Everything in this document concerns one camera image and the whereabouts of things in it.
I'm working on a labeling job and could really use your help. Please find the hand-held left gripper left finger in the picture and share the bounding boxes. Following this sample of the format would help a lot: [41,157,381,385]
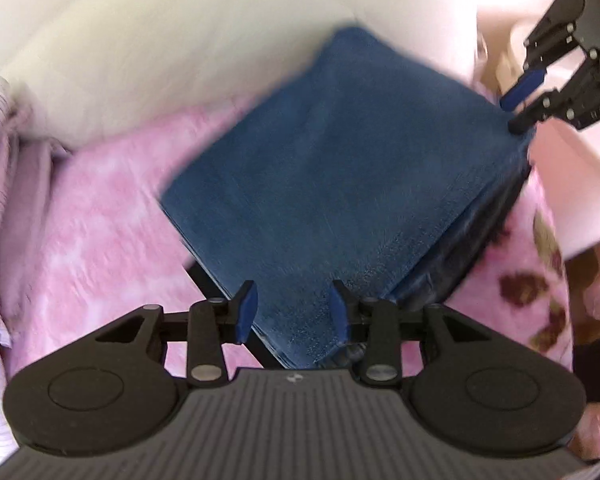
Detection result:
[95,280,259,389]

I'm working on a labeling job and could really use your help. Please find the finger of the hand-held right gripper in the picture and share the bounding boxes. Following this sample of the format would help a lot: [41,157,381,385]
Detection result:
[499,0,587,113]
[509,48,600,135]

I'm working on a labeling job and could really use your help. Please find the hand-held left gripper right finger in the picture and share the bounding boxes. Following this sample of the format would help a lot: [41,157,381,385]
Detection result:
[328,280,486,387]

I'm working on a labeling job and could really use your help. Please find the blue towel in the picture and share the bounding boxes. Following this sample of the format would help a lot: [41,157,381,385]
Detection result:
[159,24,537,371]

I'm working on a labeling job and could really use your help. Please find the pale pink cloth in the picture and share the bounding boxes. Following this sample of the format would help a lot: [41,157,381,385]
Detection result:
[528,119,600,262]

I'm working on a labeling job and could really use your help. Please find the pink fuzzy blanket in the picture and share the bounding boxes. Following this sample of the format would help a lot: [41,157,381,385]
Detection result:
[0,85,573,396]

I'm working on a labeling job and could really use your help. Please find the pink folded pillowcase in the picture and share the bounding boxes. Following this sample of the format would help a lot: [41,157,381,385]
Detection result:
[0,102,73,347]

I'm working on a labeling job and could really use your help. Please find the white pillow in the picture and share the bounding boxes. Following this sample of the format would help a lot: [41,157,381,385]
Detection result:
[0,0,481,147]

